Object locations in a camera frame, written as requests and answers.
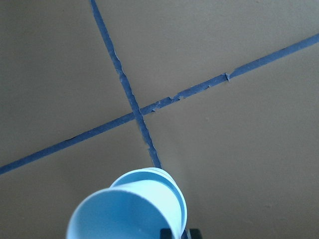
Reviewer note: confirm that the light blue cup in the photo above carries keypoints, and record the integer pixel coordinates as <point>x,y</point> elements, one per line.
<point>159,175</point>
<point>138,210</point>

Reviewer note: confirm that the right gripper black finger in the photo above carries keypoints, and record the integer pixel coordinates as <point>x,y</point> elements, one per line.
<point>187,234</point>

